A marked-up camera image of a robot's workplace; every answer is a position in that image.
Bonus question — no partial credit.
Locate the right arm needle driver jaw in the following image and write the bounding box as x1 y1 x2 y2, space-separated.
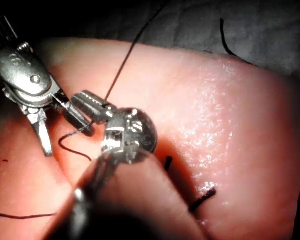
52 90 94 136
27 109 54 158

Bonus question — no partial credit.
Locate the left arm needle driver jaw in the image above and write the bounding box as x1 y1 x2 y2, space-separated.
81 90 119 118
71 92 114 126

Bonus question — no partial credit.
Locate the left arm needle driver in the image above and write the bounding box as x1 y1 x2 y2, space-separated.
100 107 158 165

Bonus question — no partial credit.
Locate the right arm needle driver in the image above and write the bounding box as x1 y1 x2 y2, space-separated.
0 37 70 117

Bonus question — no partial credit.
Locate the tissue pad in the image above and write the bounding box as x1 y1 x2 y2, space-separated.
0 37 300 240

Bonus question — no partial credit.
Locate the black stitching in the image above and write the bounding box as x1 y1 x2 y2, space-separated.
163 155 217 213

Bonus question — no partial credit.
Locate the short black thread piece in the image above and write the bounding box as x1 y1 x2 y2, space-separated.
219 18 242 57

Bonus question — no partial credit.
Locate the grey cloth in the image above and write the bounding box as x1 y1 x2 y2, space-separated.
129 0 300 83

